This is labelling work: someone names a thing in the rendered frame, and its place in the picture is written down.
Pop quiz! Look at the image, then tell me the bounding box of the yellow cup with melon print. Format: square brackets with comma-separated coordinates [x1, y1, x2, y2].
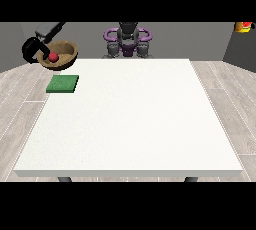
[233, 22, 253, 34]

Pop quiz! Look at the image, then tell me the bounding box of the brown wooden bowl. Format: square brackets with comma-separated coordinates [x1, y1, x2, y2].
[37, 39, 80, 72]

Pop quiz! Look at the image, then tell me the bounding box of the small red ball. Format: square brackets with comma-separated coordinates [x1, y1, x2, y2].
[48, 52, 60, 64]

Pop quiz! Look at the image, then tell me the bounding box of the green square pad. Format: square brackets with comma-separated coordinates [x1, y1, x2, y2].
[45, 74, 80, 94]

